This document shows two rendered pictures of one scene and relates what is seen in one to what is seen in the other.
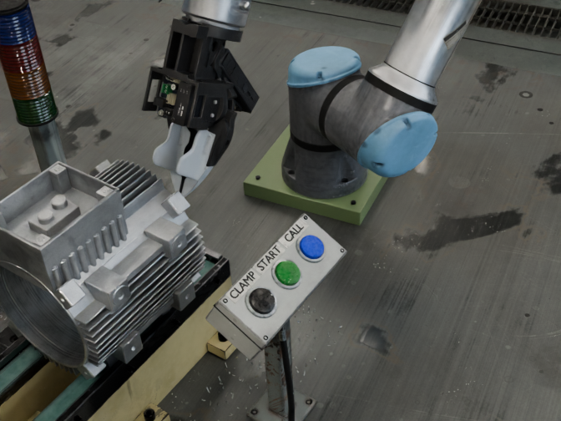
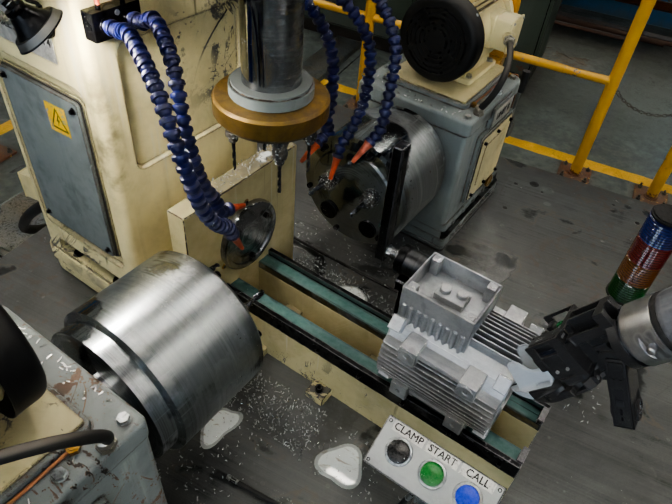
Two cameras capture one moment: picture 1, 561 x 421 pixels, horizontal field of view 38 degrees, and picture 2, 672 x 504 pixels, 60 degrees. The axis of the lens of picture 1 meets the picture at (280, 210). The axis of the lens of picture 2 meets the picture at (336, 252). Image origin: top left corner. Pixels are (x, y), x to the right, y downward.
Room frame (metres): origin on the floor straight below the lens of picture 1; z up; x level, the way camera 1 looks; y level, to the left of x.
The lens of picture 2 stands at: (0.47, -0.35, 1.77)
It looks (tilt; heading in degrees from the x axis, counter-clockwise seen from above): 43 degrees down; 85
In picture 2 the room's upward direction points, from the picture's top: 6 degrees clockwise
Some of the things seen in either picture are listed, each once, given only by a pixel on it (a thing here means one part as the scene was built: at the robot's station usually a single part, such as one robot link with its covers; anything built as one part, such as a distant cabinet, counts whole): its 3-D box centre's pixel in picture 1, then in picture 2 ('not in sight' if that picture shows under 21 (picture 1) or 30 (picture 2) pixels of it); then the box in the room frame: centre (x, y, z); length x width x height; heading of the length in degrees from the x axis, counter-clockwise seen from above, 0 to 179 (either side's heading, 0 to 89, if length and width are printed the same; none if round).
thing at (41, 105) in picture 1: (33, 102); (628, 285); (1.07, 0.36, 1.05); 0.06 x 0.06 x 0.04
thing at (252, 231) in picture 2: not in sight; (250, 235); (0.38, 0.50, 1.02); 0.15 x 0.02 x 0.15; 54
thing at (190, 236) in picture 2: not in sight; (227, 237); (0.33, 0.53, 0.97); 0.30 x 0.11 x 0.34; 54
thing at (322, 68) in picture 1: (326, 92); not in sight; (1.14, -0.09, 1.00); 0.13 x 0.12 x 0.14; 34
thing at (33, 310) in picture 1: (97, 265); (458, 352); (0.74, 0.23, 1.02); 0.20 x 0.19 x 0.19; 143
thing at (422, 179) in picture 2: not in sight; (383, 167); (0.65, 0.71, 1.04); 0.41 x 0.25 x 0.25; 54
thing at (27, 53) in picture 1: (19, 49); (651, 248); (1.07, 0.36, 1.14); 0.06 x 0.06 x 0.04
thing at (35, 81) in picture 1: (27, 77); (639, 267); (1.07, 0.36, 1.10); 0.06 x 0.06 x 0.04
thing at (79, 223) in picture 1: (57, 226); (448, 301); (0.71, 0.25, 1.11); 0.12 x 0.11 x 0.07; 143
